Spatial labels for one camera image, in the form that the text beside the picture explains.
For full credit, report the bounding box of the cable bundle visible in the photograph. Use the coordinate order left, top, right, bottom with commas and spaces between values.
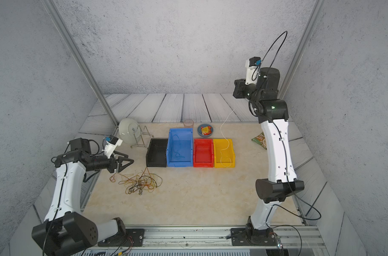
109, 167, 163, 196

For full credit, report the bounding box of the blue cable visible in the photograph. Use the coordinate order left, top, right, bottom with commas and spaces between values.
171, 132, 187, 160

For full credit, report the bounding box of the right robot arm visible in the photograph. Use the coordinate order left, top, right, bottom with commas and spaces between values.
233, 66, 305, 244

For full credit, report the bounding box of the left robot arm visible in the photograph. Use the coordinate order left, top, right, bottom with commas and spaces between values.
31, 136, 134, 256

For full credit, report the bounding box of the white plate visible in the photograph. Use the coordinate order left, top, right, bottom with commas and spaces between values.
118, 118, 140, 145

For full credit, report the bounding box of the black storage bin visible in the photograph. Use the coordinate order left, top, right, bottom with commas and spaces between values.
146, 138, 168, 167

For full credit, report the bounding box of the green food packet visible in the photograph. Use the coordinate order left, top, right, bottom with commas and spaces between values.
252, 132, 267, 150

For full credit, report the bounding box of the blue bowl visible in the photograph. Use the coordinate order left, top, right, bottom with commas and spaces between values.
197, 124, 214, 138

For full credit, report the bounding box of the red yellow snack packet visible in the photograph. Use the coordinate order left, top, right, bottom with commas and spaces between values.
200, 125, 213, 137

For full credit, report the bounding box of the blue storage bin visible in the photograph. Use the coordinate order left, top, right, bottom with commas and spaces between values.
166, 128, 194, 167

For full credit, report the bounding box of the pink plastic cup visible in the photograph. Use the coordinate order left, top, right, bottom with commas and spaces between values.
183, 119, 194, 128

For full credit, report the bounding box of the yellow storage bin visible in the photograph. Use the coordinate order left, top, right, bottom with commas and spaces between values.
213, 139, 236, 168

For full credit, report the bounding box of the red storage bin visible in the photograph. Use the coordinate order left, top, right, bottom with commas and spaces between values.
193, 139, 214, 168

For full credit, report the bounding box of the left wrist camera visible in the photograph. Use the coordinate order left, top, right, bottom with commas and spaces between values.
103, 135, 123, 159

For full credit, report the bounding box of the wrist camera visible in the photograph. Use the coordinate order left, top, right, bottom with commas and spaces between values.
245, 57, 261, 85
103, 135, 123, 159

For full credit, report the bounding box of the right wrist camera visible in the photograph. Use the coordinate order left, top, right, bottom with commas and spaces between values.
245, 57, 261, 85

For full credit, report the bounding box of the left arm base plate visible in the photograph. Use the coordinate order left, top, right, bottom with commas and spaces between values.
98, 228, 145, 247

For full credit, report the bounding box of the right aluminium frame post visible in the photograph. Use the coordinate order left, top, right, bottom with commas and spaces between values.
278, 0, 325, 99

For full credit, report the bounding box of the aluminium frame post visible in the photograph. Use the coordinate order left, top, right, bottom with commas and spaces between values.
278, 0, 325, 99
41, 0, 119, 127

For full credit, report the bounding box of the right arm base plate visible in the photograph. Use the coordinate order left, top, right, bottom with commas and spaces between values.
228, 228, 277, 246

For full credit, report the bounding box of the aluminium front rail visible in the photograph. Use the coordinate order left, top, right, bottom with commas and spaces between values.
46, 225, 329, 256

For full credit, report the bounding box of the left aluminium frame post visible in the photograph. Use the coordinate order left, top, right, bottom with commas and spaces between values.
41, 0, 119, 127

